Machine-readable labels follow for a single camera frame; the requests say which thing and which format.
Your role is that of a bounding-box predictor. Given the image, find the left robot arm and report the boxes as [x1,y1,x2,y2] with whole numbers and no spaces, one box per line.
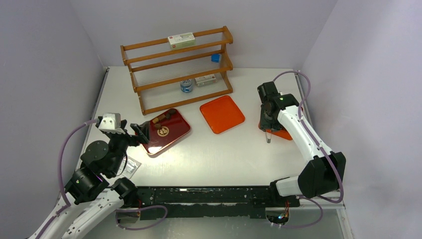
[30,116,150,239]

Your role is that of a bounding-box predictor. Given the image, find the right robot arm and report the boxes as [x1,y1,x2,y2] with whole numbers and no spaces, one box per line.
[257,82,346,206]

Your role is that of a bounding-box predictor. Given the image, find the white green box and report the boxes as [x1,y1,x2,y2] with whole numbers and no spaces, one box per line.
[167,32,196,50]

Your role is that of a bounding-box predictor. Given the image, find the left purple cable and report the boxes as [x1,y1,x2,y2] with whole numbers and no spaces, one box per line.
[33,119,100,239]

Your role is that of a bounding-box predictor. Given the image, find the wooden three-tier shelf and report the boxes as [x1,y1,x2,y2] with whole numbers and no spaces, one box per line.
[120,26,233,116]

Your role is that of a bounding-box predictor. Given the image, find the white red small box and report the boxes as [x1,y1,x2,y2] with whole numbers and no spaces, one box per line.
[194,74,217,87]

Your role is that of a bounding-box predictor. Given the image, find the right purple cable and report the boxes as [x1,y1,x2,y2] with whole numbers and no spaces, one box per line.
[272,71,344,229]

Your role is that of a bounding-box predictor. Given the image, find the blue cube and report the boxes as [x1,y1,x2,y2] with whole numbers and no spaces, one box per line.
[211,54,221,63]

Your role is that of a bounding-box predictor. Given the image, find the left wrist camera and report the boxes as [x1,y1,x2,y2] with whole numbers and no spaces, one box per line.
[97,113,125,134]

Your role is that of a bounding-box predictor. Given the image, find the orange box lid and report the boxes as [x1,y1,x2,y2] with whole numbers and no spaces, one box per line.
[200,96,245,134]

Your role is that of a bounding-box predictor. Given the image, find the dark red tray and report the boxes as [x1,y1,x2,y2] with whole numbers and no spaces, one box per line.
[141,108,191,157]

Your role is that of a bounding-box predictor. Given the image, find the blue lidded jar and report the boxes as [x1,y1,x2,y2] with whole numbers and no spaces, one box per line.
[180,79,193,93]

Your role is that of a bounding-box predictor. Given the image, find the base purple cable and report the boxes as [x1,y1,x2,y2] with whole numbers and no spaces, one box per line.
[114,205,168,231]

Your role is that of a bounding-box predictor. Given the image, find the orange compartment box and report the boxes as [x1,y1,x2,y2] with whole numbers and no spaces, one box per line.
[272,105,306,140]

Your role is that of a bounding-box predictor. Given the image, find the pink tongs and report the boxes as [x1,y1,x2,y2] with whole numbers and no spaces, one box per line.
[265,129,272,143]

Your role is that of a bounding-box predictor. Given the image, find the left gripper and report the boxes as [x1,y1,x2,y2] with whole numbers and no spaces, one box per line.
[106,119,149,174]

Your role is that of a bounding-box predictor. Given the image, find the black base frame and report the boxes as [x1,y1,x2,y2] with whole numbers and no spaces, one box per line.
[112,177,301,221]

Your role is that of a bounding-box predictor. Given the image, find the clear plastic bag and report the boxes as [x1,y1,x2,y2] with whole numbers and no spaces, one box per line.
[117,157,141,179]

